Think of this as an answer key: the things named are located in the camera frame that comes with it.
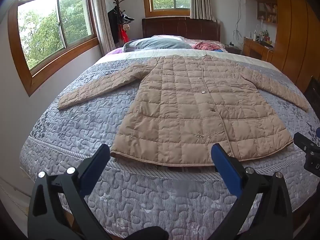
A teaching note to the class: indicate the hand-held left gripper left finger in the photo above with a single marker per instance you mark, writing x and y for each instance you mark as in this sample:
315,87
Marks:
96,166

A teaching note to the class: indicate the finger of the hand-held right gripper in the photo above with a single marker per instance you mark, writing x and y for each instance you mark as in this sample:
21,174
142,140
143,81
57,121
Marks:
305,142

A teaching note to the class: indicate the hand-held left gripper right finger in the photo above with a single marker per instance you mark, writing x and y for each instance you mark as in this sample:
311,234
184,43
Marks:
226,168

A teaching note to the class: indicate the beige quilted coat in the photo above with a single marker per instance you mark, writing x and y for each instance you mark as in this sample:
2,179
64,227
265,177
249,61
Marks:
195,110

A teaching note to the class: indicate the dark furniture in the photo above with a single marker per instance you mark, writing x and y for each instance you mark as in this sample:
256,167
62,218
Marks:
313,92

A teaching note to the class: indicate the grey patterned quilted bedspread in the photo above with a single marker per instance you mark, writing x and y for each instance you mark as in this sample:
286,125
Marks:
140,195

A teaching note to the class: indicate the wooden desk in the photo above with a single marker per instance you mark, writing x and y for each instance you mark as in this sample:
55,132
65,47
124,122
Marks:
257,50

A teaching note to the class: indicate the wooden wardrobe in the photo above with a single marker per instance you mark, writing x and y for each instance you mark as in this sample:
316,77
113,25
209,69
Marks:
292,30

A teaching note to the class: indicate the purple bed sheet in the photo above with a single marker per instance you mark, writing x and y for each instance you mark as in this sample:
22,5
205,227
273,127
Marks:
115,52

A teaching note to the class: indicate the white bottle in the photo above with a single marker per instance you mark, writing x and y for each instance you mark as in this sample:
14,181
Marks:
255,36

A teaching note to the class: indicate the dark nightstand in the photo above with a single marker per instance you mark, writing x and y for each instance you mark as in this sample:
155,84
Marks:
233,49

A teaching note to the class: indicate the blue cloth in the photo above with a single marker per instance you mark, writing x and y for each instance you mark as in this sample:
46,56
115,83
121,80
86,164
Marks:
221,51

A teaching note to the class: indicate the red plaid cloth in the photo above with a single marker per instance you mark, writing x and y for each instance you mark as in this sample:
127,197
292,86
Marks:
208,46

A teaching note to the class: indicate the red hanging bag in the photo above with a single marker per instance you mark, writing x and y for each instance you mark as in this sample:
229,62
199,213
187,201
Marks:
124,33

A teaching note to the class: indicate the grey pillow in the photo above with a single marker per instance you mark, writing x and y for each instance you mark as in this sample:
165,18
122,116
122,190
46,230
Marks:
156,44

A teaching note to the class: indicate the black hanging garment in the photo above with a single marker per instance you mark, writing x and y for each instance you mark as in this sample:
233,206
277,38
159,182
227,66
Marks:
113,26

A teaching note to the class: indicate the large wooden framed window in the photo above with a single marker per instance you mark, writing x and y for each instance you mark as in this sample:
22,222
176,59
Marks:
53,25

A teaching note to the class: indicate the dark wooden headboard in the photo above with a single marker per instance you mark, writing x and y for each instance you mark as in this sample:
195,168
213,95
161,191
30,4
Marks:
180,27

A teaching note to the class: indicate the wooden coat rack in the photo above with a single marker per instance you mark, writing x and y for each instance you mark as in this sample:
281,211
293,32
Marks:
117,1

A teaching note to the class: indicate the wooden wall shelf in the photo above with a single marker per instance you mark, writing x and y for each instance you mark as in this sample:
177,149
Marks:
267,11

